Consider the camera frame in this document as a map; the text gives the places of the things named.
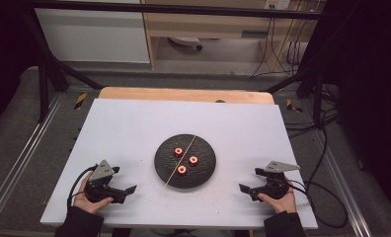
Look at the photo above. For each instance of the wooden table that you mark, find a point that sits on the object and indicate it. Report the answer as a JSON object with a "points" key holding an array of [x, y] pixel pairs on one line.
{"points": [[170, 94]]}

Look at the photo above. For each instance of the person's left hand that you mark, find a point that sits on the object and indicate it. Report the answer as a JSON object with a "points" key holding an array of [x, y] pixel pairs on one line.
{"points": [[88, 204]]}

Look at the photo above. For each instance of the white wall socket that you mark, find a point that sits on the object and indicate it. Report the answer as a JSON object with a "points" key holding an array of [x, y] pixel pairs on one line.
{"points": [[276, 4]]}

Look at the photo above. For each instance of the aluminium rail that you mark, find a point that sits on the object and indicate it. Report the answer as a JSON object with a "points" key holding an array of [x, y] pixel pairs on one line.
{"points": [[22, 154], [345, 191]]}

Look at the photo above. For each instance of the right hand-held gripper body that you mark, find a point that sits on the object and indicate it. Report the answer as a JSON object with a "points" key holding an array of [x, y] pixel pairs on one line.
{"points": [[274, 187]]}

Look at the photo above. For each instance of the dark round table grommet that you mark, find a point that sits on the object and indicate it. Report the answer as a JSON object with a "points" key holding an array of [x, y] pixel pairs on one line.
{"points": [[220, 100]]}

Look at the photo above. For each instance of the person's right hand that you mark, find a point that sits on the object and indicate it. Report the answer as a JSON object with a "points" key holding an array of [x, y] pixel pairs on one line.
{"points": [[284, 204]]}

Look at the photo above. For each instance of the white cabinet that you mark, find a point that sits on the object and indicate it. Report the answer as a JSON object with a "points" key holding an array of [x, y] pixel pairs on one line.
{"points": [[91, 36]]}

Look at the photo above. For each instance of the light wooden desk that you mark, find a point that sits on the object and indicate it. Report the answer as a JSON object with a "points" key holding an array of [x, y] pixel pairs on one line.
{"points": [[200, 26]]}

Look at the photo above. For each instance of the white board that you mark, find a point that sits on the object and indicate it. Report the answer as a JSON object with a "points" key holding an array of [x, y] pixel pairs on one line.
{"points": [[134, 131]]}

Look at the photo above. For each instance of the black round plate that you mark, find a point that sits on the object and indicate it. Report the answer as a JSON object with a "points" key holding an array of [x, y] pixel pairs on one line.
{"points": [[200, 174]]}

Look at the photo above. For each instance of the thin wooden skewer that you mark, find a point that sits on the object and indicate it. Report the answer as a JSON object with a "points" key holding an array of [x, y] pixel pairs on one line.
{"points": [[187, 147]]}

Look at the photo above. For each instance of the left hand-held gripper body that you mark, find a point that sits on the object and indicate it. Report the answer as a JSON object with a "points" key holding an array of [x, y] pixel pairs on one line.
{"points": [[99, 189]]}

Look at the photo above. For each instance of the white chair base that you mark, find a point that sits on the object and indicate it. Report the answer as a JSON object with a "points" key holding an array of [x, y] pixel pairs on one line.
{"points": [[183, 40]]}

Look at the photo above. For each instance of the black metal frame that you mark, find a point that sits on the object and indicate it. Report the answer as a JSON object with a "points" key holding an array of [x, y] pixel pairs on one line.
{"points": [[170, 9]]}

